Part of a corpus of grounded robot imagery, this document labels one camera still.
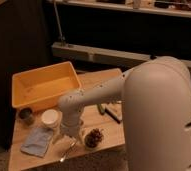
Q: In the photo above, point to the yellow plastic tray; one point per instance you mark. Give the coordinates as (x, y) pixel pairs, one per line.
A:
(41, 88)

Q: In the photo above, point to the grey folded cloth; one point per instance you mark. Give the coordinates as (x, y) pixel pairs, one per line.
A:
(37, 142)

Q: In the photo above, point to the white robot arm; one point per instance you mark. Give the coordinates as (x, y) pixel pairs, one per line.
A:
(156, 112)

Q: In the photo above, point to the upper wall shelf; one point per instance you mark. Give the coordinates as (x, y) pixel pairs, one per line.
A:
(127, 8)

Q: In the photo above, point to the white cup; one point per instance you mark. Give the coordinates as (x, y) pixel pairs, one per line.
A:
(50, 118)

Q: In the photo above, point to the brown pine cone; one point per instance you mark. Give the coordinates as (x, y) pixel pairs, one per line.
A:
(93, 138)

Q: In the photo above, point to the dark small can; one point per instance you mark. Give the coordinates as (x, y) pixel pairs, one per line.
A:
(26, 116)

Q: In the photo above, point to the light wooden table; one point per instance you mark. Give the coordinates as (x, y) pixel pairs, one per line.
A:
(113, 132)

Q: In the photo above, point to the black brush block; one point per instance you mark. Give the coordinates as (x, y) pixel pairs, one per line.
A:
(112, 114)

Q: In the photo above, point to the metal vertical pole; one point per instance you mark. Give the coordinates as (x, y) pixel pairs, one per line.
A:
(61, 36)

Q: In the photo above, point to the green small object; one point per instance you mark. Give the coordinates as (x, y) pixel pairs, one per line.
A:
(100, 108)

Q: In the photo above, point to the grey lower shelf rail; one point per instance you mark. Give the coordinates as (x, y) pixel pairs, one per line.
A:
(98, 55)

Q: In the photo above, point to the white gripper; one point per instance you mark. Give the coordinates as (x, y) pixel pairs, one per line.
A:
(70, 131)

